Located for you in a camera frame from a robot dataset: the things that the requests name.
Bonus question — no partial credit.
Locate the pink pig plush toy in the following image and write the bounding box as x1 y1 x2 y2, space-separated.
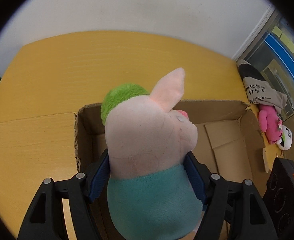
101 67 204 239

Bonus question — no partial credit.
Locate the white door frame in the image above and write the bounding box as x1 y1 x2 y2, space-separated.
232 5 274 60

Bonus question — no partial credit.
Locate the cardboard box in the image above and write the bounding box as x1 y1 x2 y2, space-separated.
74 99 271 240

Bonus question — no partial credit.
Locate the white panda plush toy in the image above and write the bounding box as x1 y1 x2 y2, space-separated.
276 126 293 150

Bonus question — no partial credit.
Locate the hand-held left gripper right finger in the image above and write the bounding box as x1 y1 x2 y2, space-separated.
185 151 278 240

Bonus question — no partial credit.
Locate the beige printed cloth bag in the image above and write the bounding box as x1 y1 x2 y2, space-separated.
237 59 289 114

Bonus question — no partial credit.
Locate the magenta plush toy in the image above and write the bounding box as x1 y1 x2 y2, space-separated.
258 104 283 145

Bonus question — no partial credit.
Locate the blue window banner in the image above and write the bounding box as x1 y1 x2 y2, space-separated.
264 34 294 100

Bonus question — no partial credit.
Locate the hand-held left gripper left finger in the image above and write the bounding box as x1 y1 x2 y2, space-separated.
20 149 111 240

